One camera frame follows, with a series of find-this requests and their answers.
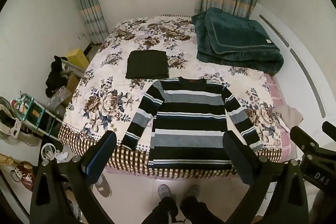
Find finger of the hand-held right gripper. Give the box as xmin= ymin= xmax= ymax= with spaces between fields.
xmin=322 ymin=121 xmax=336 ymax=141
xmin=289 ymin=125 xmax=320 ymax=157

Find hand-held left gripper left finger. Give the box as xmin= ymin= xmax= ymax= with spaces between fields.
xmin=29 ymin=130 xmax=118 ymax=224

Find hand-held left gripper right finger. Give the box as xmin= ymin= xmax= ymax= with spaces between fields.
xmin=223 ymin=132 xmax=310 ymax=224

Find striped knit sweater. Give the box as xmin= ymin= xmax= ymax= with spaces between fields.
xmin=121 ymin=76 xmax=264 ymax=170

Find beige cloth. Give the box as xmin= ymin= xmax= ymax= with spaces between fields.
xmin=276 ymin=105 xmax=303 ymax=127

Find grey sneaker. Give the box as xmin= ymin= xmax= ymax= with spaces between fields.
xmin=94 ymin=172 xmax=112 ymax=198

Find white crumpled socks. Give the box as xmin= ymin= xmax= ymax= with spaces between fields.
xmin=55 ymin=151 xmax=70 ymax=164

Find white round basket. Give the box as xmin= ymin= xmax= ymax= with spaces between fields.
xmin=41 ymin=143 xmax=57 ymax=161

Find pink checked mattress cover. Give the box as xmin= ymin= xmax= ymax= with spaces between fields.
xmin=264 ymin=73 xmax=297 ymax=159

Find person's right shoe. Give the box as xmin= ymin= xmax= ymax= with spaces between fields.
xmin=184 ymin=185 xmax=200 ymax=199

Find person's shoe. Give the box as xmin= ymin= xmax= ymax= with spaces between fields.
xmin=184 ymin=185 xmax=200 ymax=199
xmin=157 ymin=184 xmax=175 ymax=201

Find person's right leg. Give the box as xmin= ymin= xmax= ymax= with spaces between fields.
xmin=180 ymin=196 xmax=226 ymax=224

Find person's leg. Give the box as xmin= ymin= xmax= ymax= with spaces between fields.
xmin=180 ymin=196 xmax=226 ymax=224
xmin=140 ymin=196 xmax=179 ymax=224

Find red printed bag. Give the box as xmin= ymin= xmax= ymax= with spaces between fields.
xmin=10 ymin=161 xmax=36 ymax=191

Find clear plastic bag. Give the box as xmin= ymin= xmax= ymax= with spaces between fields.
xmin=49 ymin=86 xmax=72 ymax=111

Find teal shelf rack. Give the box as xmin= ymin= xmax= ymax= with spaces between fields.
xmin=12 ymin=93 xmax=65 ymax=140

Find person's left shoe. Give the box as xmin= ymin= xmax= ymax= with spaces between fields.
xmin=157 ymin=184 xmax=175 ymax=201

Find brown cardboard box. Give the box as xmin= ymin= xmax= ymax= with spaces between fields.
xmin=62 ymin=74 xmax=80 ymax=106

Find floral bed sheet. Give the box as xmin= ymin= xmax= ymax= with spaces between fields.
xmin=58 ymin=14 xmax=282 ymax=178

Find person's left leg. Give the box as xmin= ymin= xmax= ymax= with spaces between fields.
xmin=140 ymin=196 xmax=179 ymax=224

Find black cloth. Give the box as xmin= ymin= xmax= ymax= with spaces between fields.
xmin=45 ymin=55 xmax=69 ymax=97

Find white headboard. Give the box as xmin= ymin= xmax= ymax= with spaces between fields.
xmin=252 ymin=2 xmax=336 ymax=135

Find yellow box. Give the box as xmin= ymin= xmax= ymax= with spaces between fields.
xmin=66 ymin=48 xmax=90 ymax=69

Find folded dark garment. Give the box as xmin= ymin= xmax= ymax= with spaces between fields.
xmin=125 ymin=49 xmax=169 ymax=80

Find folded green blanket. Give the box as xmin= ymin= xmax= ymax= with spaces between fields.
xmin=191 ymin=7 xmax=285 ymax=75

